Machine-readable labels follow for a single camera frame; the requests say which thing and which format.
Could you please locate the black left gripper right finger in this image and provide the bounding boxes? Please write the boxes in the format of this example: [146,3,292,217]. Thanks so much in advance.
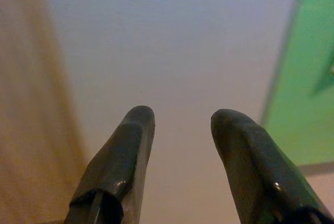
[209,108,334,224]

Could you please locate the green wall sheet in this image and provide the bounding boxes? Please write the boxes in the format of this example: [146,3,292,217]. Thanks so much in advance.
[260,0,334,168]

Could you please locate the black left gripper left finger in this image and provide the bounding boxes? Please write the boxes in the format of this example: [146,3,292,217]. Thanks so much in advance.
[65,105,156,224]

